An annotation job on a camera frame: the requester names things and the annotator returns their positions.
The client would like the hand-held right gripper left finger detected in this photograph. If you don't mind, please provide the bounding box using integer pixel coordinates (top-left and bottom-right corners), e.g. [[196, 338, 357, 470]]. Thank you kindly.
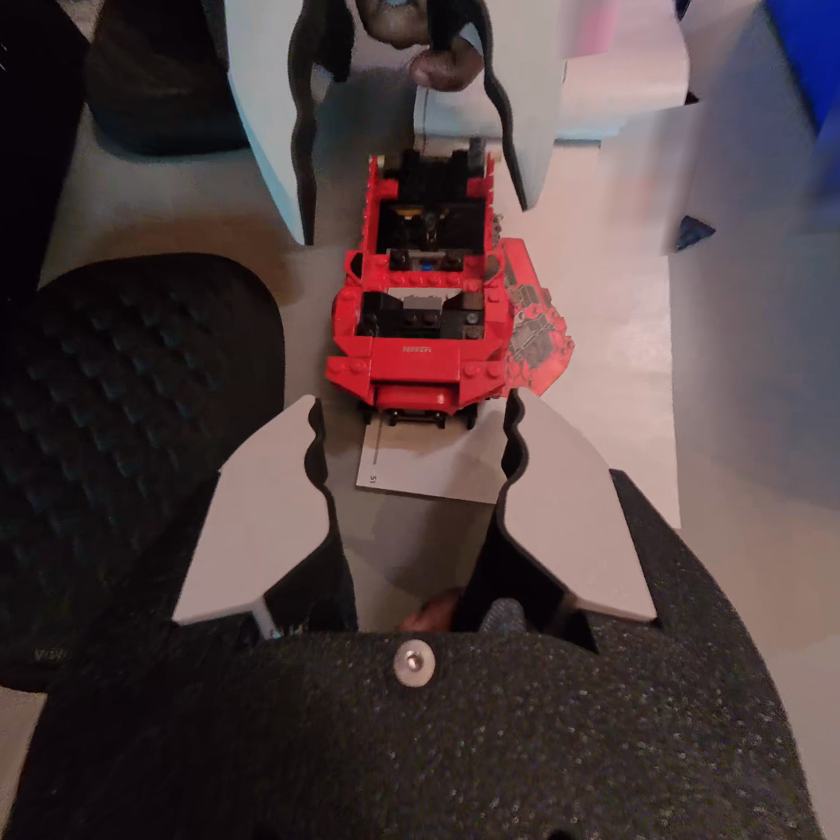
[[172, 394, 351, 631]]

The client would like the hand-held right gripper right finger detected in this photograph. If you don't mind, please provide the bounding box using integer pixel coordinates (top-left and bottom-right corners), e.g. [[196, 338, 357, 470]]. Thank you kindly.
[[486, 388, 658, 631]]

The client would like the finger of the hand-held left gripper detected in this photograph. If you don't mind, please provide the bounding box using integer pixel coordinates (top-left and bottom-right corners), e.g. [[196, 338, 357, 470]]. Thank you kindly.
[[224, 0, 322, 249], [473, 0, 569, 214]]

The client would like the lego instruction booklet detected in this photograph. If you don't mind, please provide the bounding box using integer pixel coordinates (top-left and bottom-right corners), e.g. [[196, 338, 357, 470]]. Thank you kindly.
[[355, 0, 697, 506]]

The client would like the red and black lego car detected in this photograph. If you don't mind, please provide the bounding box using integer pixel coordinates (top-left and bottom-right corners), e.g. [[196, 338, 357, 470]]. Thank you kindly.
[[326, 147, 515, 427]]

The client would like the blue plastic bin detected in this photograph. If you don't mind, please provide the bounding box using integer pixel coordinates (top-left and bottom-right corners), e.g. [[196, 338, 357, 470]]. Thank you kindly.
[[762, 0, 840, 132]]

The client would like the small dark wedge lego piece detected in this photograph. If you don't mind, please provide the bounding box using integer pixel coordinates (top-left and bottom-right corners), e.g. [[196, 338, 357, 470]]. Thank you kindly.
[[675, 216, 718, 253]]

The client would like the black quilted chair seat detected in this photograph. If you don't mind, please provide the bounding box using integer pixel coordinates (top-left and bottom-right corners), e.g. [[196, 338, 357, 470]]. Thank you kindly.
[[86, 0, 250, 156], [0, 254, 287, 693]]

